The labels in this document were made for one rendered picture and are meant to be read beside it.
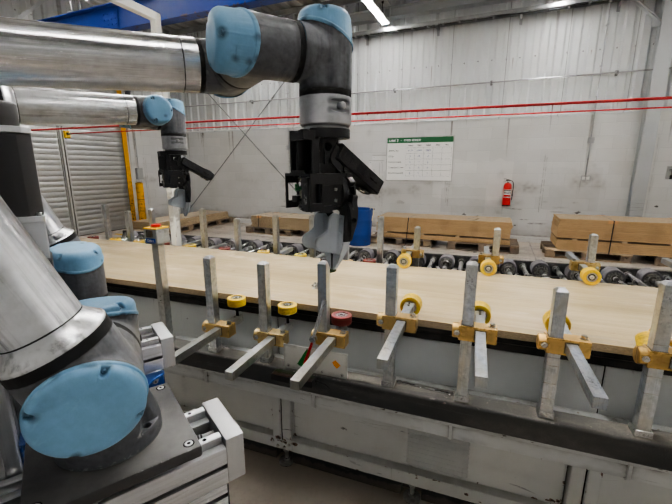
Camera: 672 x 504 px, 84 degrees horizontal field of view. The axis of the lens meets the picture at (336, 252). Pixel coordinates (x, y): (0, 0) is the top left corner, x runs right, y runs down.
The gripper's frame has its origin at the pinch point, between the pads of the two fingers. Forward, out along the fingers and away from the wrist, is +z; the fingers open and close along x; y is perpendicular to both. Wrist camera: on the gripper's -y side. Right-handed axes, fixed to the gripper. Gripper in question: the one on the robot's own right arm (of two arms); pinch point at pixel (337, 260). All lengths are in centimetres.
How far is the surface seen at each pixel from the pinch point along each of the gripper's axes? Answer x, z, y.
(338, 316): -60, 41, -46
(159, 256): -121, 22, 3
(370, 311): -58, 42, -60
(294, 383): -39, 46, -14
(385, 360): -19, 36, -30
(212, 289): -100, 34, -11
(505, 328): -17, 42, -88
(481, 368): -1, 36, -47
